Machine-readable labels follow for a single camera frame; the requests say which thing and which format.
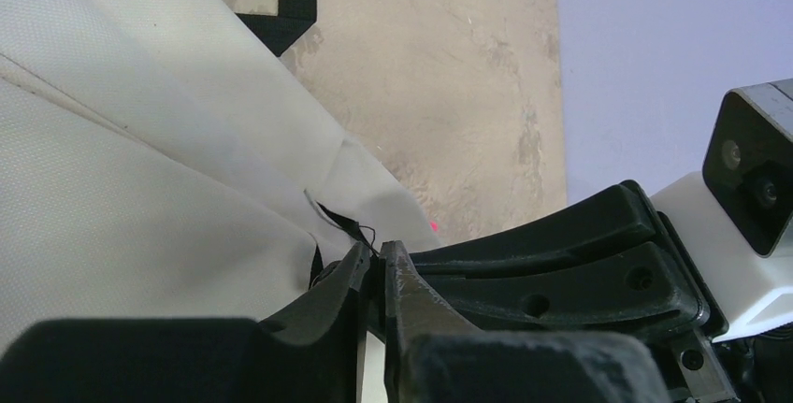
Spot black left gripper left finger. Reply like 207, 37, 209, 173
1, 244, 371, 402

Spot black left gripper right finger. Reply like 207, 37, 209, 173
381, 241, 670, 402

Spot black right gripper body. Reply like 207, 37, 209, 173
411, 180, 728, 341

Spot beige canvas backpack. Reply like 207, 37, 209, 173
0, 0, 442, 403

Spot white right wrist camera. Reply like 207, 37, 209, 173
651, 79, 792, 342

